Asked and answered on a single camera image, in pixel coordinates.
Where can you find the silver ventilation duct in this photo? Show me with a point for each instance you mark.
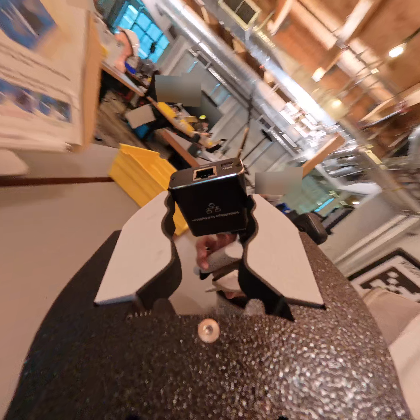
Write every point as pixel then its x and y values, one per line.
pixel 216 49

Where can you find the person's right hand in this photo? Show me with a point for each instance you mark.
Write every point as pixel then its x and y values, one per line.
pixel 216 246

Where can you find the black framed marker sign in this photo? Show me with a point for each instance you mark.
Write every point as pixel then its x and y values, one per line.
pixel 394 275

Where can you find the instruction sheet board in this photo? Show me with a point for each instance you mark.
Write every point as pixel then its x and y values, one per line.
pixel 39 72

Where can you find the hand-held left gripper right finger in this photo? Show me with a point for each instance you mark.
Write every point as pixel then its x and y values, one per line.
pixel 282 262

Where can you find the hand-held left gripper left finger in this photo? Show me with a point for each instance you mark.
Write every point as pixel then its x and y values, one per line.
pixel 138 259

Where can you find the yellow plastic bin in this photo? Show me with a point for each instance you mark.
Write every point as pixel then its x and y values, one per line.
pixel 138 170

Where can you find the black ethernet splitter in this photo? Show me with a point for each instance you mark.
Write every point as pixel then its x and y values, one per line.
pixel 210 203

